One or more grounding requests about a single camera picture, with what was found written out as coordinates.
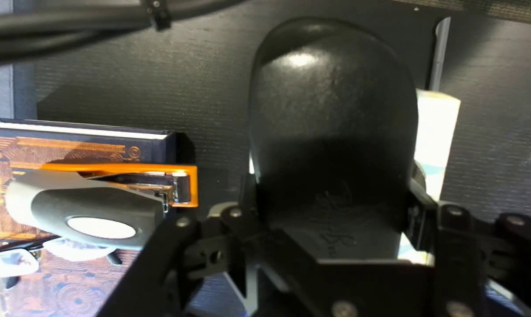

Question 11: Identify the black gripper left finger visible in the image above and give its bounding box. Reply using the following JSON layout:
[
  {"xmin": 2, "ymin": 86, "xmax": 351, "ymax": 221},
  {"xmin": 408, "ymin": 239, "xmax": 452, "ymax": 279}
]
[{"xmin": 95, "ymin": 198, "xmax": 360, "ymax": 317}]

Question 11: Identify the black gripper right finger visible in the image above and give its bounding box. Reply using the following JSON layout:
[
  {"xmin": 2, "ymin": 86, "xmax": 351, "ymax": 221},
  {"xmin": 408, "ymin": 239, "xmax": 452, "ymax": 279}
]
[{"xmin": 404, "ymin": 181, "xmax": 531, "ymax": 317}]

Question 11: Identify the pale patterned box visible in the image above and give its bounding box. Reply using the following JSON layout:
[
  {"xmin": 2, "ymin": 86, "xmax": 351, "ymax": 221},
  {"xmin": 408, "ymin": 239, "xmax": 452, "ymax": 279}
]
[{"xmin": 413, "ymin": 86, "xmax": 462, "ymax": 202}]

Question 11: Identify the orange patterned box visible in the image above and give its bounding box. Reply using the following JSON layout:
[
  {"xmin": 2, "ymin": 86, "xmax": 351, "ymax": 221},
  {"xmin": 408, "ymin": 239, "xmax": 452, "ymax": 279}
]
[{"xmin": 0, "ymin": 117, "xmax": 182, "ymax": 317}]

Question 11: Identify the orange grey stapler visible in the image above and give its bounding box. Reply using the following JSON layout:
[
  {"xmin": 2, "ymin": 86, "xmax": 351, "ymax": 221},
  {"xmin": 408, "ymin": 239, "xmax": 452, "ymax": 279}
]
[{"xmin": 4, "ymin": 161, "xmax": 201, "ymax": 253}]

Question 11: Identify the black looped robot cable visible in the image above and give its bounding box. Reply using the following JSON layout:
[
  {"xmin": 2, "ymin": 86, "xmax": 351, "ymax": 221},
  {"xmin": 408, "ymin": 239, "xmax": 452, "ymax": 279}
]
[{"xmin": 0, "ymin": 0, "xmax": 247, "ymax": 58}]

